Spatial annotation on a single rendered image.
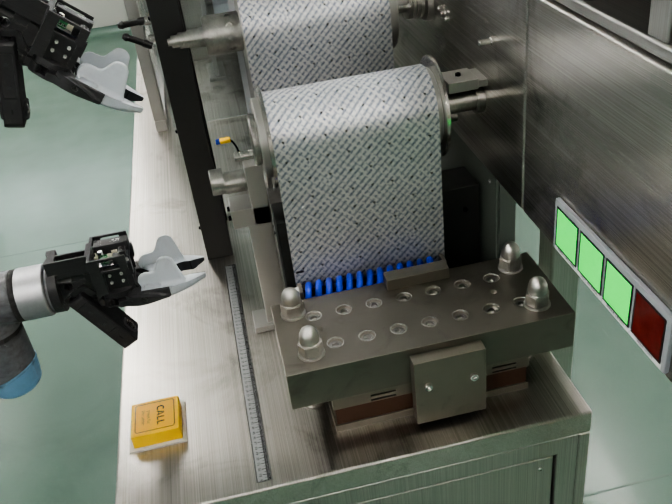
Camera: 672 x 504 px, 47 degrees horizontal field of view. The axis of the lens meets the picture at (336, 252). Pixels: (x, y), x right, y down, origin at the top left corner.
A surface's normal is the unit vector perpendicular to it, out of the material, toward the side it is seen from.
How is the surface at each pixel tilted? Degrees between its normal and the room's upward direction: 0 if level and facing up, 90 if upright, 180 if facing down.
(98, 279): 90
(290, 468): 0
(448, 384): 90
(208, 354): 0
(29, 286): 44
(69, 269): 90
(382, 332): 0
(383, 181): 90
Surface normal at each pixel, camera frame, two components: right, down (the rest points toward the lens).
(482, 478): 0.20, 0.51
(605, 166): -0.97, 0.20
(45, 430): -0.11, -0.84
